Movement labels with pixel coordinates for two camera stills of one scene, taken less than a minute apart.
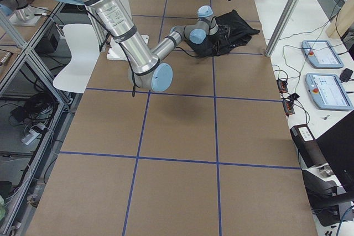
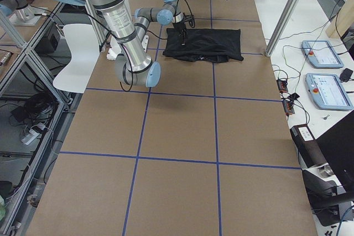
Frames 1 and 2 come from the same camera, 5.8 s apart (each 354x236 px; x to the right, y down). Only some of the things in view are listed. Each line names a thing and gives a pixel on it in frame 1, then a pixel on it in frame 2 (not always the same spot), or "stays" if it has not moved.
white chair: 84,40 stays
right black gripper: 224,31 -> 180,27
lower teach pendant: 327,92 stays
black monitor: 337,143 stays
